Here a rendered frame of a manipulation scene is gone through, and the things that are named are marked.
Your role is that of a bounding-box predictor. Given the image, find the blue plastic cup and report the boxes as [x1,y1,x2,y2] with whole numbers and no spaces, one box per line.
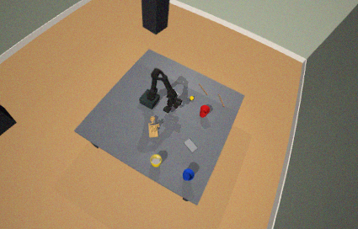
[183,168,195,181]

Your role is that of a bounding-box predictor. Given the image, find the yellow mug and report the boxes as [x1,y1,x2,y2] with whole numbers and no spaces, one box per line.
[150,155,161,167]

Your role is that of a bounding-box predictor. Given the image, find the red plastic cup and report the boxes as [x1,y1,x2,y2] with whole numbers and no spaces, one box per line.
[200,105,210,118]

